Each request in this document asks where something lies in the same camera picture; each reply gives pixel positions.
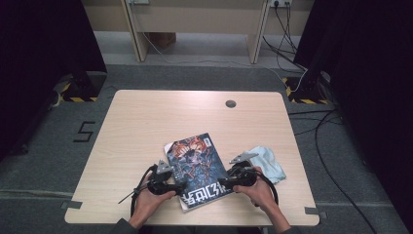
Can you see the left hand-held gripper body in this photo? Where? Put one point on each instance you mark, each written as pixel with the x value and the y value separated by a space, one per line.
pixel 160 187

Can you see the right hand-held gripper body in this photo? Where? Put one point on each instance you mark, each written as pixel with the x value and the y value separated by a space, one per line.
pixel 245 177

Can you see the dark illustrated magazine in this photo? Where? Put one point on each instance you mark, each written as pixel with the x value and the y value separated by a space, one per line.
pixel 195 162

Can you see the light blue cloth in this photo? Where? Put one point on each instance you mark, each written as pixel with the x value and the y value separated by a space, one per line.
pixel 268 162

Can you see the person's left hand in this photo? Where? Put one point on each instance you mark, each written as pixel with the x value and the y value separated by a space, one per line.
pixel 146 204

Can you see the person's right hand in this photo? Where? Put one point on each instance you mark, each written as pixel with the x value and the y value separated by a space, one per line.
pixel 259 195

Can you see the grey tape piece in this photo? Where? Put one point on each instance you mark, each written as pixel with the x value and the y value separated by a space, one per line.
pixel 315 211
pixel 71 204

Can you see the stand base with striped tape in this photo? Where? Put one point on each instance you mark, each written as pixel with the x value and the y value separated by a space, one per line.
pixel 84 87
pixel 305 89

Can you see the brown cardboard box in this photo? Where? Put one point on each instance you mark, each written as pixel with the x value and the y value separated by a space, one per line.
pixel 162 39

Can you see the black curtain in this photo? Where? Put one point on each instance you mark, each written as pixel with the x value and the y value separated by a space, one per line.
pixel 373 65
pixel 32 65

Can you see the white wall socket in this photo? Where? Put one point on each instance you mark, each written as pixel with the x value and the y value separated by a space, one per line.
pixel 281 2

